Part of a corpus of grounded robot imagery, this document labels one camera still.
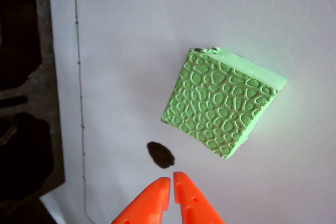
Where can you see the green textured foam block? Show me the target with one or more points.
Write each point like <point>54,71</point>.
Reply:
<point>218,103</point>

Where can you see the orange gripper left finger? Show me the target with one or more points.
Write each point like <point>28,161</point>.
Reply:
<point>149,203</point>

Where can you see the white paper sheet with drawn lines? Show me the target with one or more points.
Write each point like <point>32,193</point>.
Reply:
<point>210,11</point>

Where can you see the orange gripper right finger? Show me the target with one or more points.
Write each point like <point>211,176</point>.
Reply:
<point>191,205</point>

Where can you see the black metal stand base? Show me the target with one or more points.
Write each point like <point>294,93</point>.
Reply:
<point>23,77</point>

